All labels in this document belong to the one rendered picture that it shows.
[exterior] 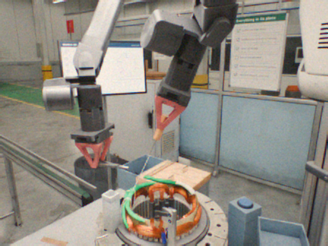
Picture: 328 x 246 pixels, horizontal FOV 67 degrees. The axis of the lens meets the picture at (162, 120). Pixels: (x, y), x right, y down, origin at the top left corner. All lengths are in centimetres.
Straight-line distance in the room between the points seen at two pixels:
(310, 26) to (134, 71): 111
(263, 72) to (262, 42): 29
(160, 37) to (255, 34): 238
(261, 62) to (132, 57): 152
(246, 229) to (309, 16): 62
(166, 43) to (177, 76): 7
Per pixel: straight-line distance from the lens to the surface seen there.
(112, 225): 62
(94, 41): 63
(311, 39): 78
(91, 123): 61
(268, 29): 276
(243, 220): 84
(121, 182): 100
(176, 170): 95
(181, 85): 50
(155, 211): 49
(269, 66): 274
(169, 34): 46
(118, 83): 161
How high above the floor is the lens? 149
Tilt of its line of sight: 15 degrees down
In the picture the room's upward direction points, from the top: straight up
